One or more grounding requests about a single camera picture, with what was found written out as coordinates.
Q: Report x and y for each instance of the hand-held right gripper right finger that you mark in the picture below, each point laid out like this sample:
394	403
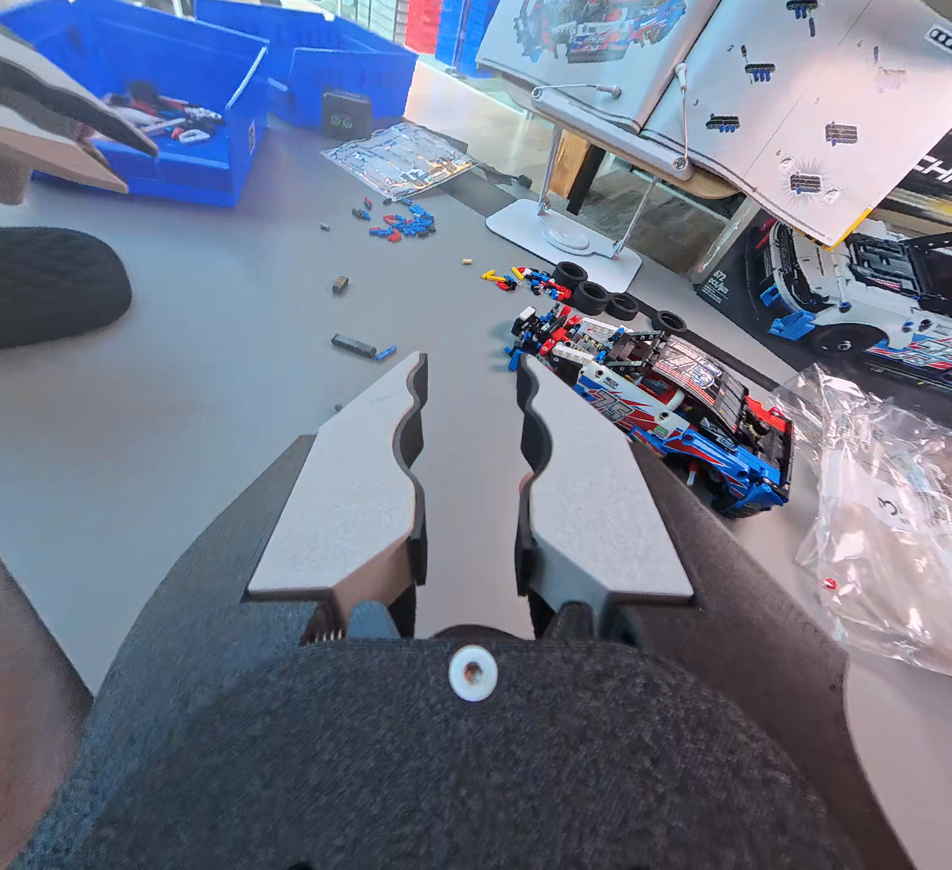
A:
610	513

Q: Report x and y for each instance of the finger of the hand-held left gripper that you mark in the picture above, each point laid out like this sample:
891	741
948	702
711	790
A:
82	96
52	144

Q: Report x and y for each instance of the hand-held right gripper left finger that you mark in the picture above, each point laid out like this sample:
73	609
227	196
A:
342	505

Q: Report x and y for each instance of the grey desk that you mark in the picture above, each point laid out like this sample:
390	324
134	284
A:
186	401

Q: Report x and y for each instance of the toy brick race car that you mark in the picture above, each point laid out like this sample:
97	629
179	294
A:
632	401

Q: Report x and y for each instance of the blue bin with pieces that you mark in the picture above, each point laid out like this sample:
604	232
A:
186	178

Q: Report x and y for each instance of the black chair armrest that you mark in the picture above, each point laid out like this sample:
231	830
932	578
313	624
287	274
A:
59	290

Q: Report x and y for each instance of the long black brick beam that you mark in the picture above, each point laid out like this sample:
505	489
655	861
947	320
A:
354	345

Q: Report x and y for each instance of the black toy tyre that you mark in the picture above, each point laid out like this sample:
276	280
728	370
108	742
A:
658	327
581	304
559	281
616	312

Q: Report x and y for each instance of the pile of mixed coloured pieces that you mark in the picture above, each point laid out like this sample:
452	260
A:
535	280

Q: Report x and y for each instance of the small black box device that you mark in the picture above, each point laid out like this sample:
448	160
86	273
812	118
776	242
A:
346	115

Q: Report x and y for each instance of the crumpled clear plastic bag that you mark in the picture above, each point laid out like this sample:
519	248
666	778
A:
877	513

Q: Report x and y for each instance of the empty blue bin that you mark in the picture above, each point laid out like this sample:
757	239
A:
349	66

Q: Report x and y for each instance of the pile of blue red pins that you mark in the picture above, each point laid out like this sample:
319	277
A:
405	223

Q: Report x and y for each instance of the silver sticker sheet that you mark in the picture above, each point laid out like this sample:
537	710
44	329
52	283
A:
401	159

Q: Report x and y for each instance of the black toy car box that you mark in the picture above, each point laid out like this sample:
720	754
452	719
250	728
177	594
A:
855	290

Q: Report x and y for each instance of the wooden table leg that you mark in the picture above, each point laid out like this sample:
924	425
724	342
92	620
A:
586	170

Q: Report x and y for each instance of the person's torso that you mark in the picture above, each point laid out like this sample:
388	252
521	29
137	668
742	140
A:
30	699

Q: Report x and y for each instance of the building instruction booklet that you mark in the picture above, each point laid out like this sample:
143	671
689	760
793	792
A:
818	66

